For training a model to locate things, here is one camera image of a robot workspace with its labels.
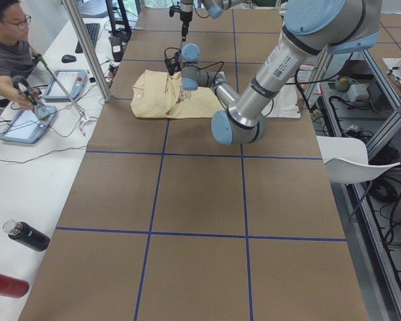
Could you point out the aluminium frame post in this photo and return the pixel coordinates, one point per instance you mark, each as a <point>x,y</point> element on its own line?
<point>78,24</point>

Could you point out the blue teach pendant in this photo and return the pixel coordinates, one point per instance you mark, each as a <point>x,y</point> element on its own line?
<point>25,128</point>
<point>73,81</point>

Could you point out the white plastic chair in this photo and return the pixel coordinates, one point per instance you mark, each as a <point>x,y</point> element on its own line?
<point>346,160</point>

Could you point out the black computer mouse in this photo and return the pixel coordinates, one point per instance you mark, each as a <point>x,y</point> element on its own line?
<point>65,59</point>

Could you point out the red water bottle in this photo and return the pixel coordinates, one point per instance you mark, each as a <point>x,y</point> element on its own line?
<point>12,287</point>

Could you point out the far blue teach pendant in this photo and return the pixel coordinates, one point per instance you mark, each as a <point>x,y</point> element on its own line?
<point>73,81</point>

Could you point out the long metal grabber stick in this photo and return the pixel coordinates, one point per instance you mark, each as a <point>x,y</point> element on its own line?
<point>83,117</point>

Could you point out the seated person grey shirt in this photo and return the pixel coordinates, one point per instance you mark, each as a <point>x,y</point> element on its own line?
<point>17,57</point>

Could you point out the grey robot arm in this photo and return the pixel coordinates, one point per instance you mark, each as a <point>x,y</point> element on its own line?
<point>340,26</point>
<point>214,10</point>

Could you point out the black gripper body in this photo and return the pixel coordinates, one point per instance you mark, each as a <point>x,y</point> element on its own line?
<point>186,17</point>
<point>186,94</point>

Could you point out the brown paper table cover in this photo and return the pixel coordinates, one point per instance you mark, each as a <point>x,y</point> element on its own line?
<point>163,223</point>

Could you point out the near blue teach pendant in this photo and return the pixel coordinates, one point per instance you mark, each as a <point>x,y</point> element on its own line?
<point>25,128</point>

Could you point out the beige long-sleeve printed shirt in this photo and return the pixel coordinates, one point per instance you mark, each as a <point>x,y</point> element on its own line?
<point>159,95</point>

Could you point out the black computer keyboard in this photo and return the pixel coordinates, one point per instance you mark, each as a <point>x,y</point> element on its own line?
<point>93,30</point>

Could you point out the black insulated bottle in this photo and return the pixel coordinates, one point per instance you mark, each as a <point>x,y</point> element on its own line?
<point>23,233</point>

